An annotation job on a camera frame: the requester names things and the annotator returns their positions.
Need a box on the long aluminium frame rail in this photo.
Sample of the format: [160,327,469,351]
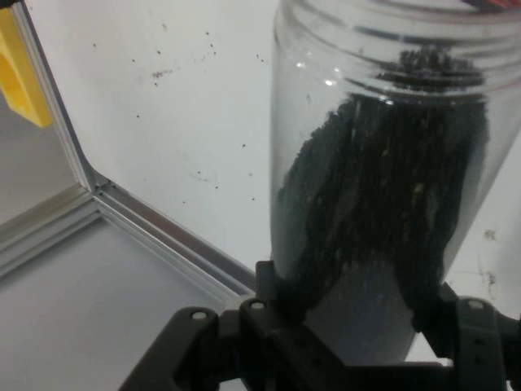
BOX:
[92,181,261,311]

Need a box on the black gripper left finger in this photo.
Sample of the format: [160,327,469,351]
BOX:
[116,260,349,391]

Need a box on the red bowl black rim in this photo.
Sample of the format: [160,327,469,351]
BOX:
[462,0,521,15]

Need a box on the short aluminium frame rail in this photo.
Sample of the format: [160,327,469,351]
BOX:
[7,0,112,192]

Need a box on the tall clear plastic jar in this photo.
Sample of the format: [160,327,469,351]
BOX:
[268,0,521,366]

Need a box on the aluminium frame post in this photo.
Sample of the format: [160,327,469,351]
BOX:
[0,182,103,281]

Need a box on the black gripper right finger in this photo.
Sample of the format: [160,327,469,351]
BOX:
[409,280,521,391]

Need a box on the yellow plastic box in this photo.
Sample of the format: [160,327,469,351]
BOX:
[0,7,55,129]

